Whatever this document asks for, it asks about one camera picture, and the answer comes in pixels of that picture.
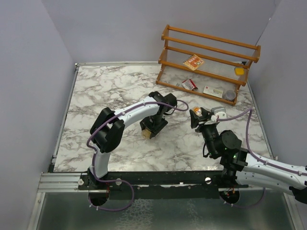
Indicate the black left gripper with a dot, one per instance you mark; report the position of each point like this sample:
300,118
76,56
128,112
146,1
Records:
154,130

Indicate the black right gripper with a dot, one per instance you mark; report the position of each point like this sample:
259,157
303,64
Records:
195,119

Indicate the clear pill bottle gold lid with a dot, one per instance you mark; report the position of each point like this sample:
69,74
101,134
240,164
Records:
146,134

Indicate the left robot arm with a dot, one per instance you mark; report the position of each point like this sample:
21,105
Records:
108,129

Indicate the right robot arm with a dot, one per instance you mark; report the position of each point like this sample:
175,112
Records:
241,165

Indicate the white green medicine box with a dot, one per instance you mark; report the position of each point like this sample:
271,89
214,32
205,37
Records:
213,91

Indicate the red white medicine packet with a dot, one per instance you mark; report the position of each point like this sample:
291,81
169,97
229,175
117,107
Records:
189,85

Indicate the grey round container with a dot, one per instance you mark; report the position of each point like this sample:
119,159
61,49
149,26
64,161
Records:
230,95

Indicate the wooden shelf rack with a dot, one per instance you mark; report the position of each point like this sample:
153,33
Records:
221,56

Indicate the orange snack packet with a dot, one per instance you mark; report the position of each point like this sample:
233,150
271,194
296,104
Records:
193,62

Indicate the yellow lid container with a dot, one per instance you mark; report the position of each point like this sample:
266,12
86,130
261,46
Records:
239,71

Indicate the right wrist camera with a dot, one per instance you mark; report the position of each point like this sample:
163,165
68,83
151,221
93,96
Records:
218,113

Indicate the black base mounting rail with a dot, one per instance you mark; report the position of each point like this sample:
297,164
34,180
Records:
156,184

